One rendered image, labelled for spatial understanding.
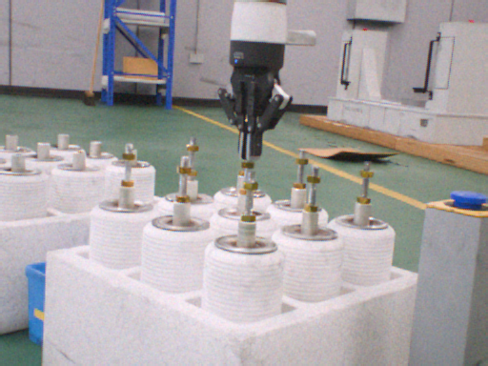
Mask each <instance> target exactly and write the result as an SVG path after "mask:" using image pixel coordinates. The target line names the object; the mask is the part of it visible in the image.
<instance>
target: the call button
mask: <svg viewBox="0 0 488 366"><path fill-rule="evenodd" d="M451 199H452V200H454V205H455V206H457V207H460V208H473V209H479V208H482V206H483V204H485V203H486V201H487V196H486V195H485V194H483V193H472V192H463V191H456V192H453V193H451Z"/></svg>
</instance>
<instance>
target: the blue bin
mask: <svg viewBox="0 0 488 366"><path fill-rule="evenodd" d="M46 271H47V261H42V262H38V263H32V264H29V265H28V266H27V267H26V273H25V275H26V276H27V277H28V278H29V296H28V306H29V336H30V341H33V342H35V343H36V344H38V345H39V346H40V347H42V348H43V334H44V316H45V302H46Z"/></svg>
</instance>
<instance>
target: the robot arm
mask: <svg viewBox="0 0 488 366"><path fill-rule="evenodd" d="M286 5H287V0H234V13H233V17H232V26H231V38H230V40H231V41H230V51H229V64H230V65H231V66H233V67H234V71H233V74H232V76H231V78H230V83H229V84H228V86H227V87H226V88H220V89H219V90H218V91H217V93H218V96H219V97H220V100H221V104H222V106H223V109H224V111H225V113H226V114H227V117H228V121H229V123H230V125H235V126H236V127H237V129H238V130H239V140H238V153H239V158H242V159H247V160H250V161H254V160H258V159H259V158H260V156H261V154H262V134H263V133H264V132H266V131H268V130H273V129H274V128H275V125H277V123H278V122H279V120H280V119H281V118H282V115H283V114H284V112H285V111H287V110H288V108H289V105H290V104H291V103H292V102H293V97H292V96H291V95H290V94H285V92H284V91H283V90H282V89H281V88H280V86H281V81H280V77H279V70H280V69H283V62H284V52H285V45H287V46H298V45H305V46H306V45H308V46H315V41H316V34H315V32H314V31H313V30H287V11H286V9H287V6H286ZM244 107H248V108H247V109H245V108H244ZM259 109H261V110H259ZM234 113H235V114H236V116H234ZM247 114H248V120H247V118H246V115H247ZM258 116H259V118H258V122H257V123H256V119H257V117H258ZM245 156H246V158H245Z"/></svg>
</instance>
